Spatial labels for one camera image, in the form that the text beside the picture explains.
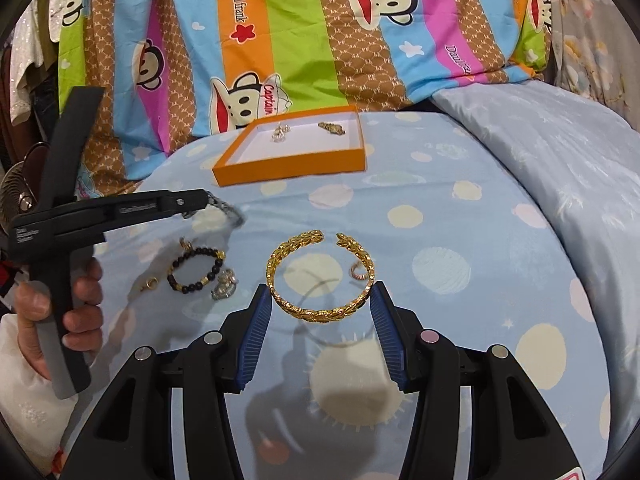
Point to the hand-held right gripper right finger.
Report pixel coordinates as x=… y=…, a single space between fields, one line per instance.
x=387 y=342

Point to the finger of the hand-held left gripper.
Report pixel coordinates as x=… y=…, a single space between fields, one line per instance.
x=185 y=203

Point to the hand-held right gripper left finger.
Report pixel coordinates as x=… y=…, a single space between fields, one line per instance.
x=253 y=342

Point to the gold hoop earring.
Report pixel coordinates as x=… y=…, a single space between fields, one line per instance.
x=187 y=244
x=359 y=271

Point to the silver metal watch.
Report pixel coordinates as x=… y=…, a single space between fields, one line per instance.
x=227 y=208

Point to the gold braided bangle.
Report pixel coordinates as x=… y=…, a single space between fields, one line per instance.
x=295 y=287

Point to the small gold drop earring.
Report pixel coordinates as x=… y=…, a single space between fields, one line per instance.
x=149 y=285

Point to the orange jewelry box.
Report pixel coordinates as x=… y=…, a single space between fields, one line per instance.
x=292 y=147

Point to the gold link watch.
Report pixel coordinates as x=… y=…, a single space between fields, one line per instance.
x=332 y=127

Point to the person's left hand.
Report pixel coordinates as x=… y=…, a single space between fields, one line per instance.
x=82 y=320

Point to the electric fan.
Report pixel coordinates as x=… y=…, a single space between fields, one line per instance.
x=22 y=190

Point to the light blue dotted sheet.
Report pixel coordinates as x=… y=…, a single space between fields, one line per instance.
x=450 y=240

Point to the hanging clothes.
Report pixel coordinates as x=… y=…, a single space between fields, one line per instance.
x=30 y=60

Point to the colourful striped cartoon blanket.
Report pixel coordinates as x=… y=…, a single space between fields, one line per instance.
x=280 y=35

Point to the pale blue quilt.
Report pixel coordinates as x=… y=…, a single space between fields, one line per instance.
x=565 y=160

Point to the floral curtain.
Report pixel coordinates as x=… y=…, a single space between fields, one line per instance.
x=590 y=35

